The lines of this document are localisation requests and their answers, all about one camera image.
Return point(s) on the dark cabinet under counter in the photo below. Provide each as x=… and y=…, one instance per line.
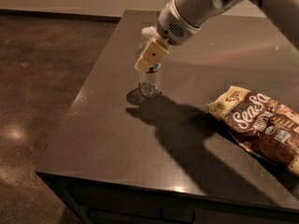
x=96, y=202

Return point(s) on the clear plastic water bottle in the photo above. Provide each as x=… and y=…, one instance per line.
x=150, y=83

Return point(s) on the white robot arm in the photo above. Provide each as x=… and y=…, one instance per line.
x=284, y=14

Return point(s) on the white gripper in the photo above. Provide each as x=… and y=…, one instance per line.
x=173, y=24

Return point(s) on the brown sea salt snack bag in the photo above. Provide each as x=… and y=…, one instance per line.
x=261, y=125

